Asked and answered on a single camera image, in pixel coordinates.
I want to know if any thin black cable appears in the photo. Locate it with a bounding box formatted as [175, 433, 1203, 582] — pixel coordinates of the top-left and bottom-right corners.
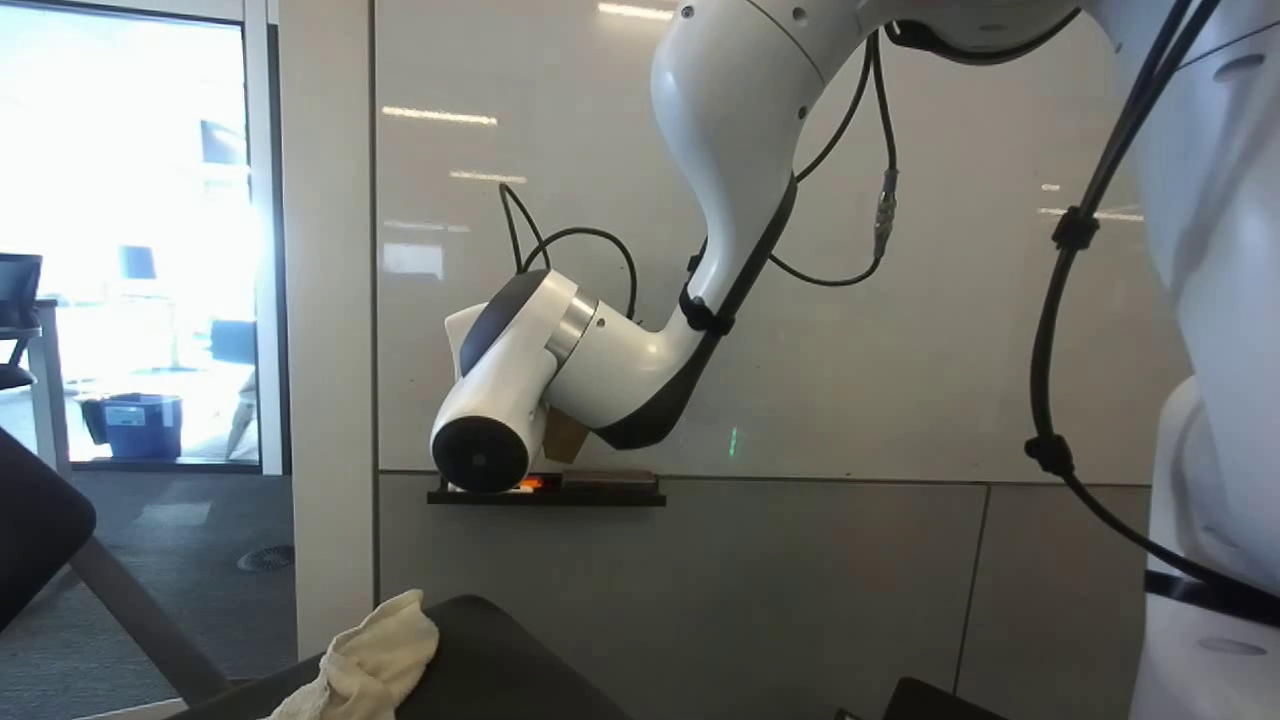
[497, 27, 900, 327]

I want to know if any thick black cable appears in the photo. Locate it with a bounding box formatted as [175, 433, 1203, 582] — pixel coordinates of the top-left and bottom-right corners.
[1018, 0, 1280, 621]

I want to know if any black office chair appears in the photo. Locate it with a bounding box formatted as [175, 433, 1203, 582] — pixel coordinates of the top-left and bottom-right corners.
[0, 427, 230, 710]
[0, 247, 48, 339]

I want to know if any blue office chair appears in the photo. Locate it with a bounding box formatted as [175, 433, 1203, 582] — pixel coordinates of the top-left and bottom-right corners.
[203, 316, 269, 464]

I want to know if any cream cloth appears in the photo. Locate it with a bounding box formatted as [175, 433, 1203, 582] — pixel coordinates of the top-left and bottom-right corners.
[262, 590, 442, 720]

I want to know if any blue bin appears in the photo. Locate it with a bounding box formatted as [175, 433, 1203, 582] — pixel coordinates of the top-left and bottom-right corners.
[76, 391, 189, 467]

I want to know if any black whiteboard tray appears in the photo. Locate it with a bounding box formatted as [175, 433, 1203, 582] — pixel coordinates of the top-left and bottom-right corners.
[423, 464, 673, 511]

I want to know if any felt whiteboard duster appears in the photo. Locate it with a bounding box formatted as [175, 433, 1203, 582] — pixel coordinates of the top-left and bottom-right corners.
[541, 408, 593, 467]

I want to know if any round floor outlet cover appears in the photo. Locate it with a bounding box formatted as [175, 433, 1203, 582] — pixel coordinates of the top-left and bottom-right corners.
[230, 540, 294, 582]

